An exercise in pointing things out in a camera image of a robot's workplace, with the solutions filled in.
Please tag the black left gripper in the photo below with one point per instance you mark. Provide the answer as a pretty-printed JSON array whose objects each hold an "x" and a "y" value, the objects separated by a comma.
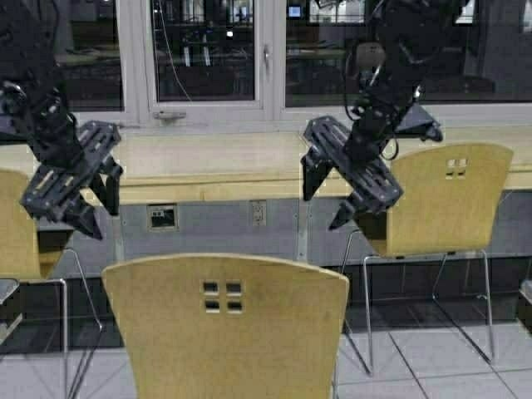
[{"x": 72, "y": 158}]

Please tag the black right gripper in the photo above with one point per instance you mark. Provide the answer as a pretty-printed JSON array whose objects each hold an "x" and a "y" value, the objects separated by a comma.
[{"x": 355, "y": 153}]

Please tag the beige wooden chair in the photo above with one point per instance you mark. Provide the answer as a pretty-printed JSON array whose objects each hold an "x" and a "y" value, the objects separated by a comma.
[
  {"x": 450, "y": 198},
  {"x": 228, "y": 325},
  {"x": 29, "y": 255}
]

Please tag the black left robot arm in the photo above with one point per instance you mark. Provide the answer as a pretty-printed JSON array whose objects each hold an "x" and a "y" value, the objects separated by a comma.
[{"x": 27, "y": 58}]

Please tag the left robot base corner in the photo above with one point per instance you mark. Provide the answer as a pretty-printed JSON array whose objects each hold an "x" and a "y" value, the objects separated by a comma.
[{"x": 11, "y": 308}]

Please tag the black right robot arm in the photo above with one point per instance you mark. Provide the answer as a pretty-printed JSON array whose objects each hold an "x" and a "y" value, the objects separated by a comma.
[{"x": 412, "y": 35}]

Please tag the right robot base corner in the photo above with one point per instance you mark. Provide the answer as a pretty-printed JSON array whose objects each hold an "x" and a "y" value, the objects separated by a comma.
[{"x": 523, "y": 309}]

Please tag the long beige counter table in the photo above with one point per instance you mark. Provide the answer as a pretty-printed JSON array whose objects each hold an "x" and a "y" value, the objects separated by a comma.
[{"x": 168, "y": 168}]

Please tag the wall data port box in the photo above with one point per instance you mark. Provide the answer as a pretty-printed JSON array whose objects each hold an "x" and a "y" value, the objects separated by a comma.
[{"x": 162, "y": 217}]

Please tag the wall power outlet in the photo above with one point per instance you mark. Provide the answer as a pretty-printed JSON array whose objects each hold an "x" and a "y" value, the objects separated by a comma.
[{"x": 258, "y": 212}]

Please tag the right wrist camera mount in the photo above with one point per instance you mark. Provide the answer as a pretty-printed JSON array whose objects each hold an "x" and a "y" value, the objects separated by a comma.
[{"x": 418, "y": 123}]

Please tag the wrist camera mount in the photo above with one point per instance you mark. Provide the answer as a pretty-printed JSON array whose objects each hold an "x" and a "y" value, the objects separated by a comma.
[
  {"x": 13, "y": 114},
  {"x": 418, "y": 123}
]

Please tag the window latch handle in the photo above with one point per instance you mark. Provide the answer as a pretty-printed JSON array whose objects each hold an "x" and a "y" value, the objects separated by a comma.
[{"x": 169, "y": 116}]

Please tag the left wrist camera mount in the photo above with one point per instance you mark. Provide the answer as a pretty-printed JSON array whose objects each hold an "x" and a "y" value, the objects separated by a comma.
[{"x": 13, "y": 114}]

